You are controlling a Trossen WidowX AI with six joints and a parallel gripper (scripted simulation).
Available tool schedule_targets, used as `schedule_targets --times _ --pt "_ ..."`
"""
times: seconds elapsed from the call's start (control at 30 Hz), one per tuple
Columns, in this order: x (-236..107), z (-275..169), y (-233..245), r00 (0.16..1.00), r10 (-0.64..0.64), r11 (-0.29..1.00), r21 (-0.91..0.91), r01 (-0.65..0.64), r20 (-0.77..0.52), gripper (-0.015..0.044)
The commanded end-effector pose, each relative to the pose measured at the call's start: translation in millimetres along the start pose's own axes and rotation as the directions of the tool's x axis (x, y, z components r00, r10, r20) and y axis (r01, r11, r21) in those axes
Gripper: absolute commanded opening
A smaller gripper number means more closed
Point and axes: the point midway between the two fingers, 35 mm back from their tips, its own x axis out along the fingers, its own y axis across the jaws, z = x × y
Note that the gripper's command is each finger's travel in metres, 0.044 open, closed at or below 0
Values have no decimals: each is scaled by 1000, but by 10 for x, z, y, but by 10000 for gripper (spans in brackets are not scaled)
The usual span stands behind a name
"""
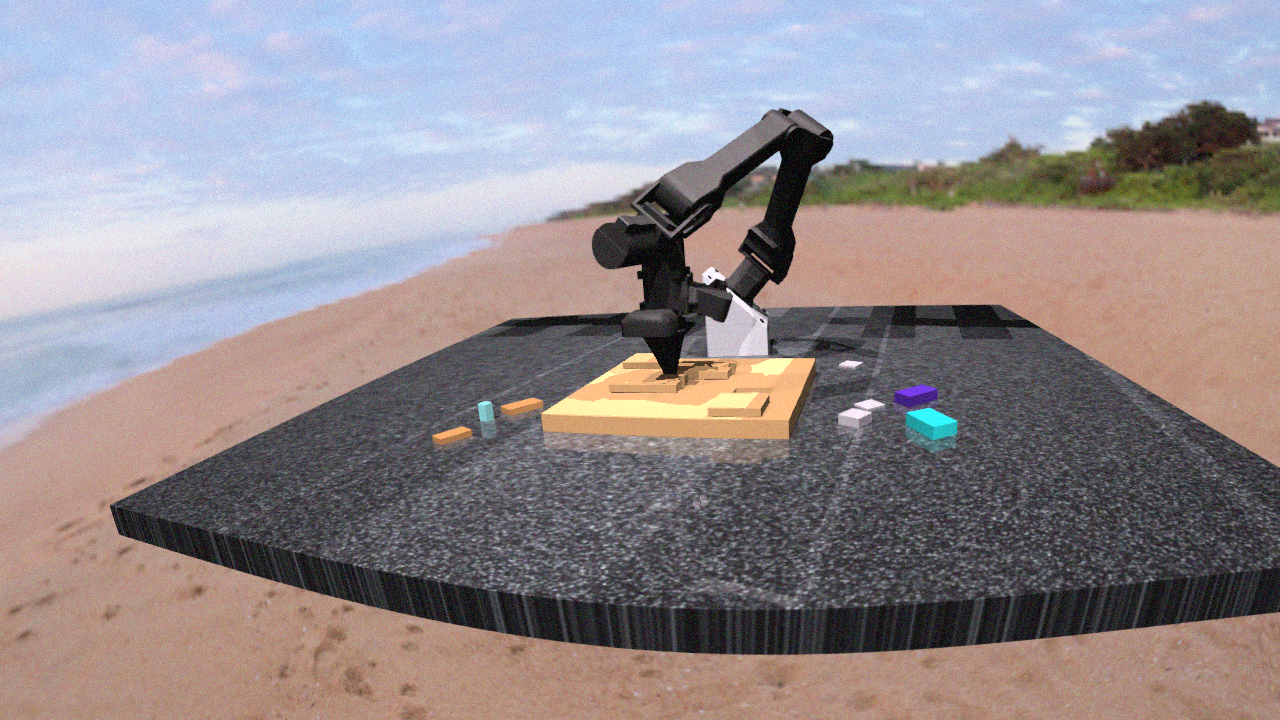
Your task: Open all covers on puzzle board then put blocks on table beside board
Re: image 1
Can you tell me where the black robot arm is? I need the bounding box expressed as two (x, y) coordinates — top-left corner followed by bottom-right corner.
(593, 108), (835, 322)

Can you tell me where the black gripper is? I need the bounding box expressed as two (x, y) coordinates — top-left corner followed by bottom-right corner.
(621, 260), (696, 374)

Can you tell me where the purple rectangular block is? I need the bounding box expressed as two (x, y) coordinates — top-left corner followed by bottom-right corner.
(893, 384), (938, 407)

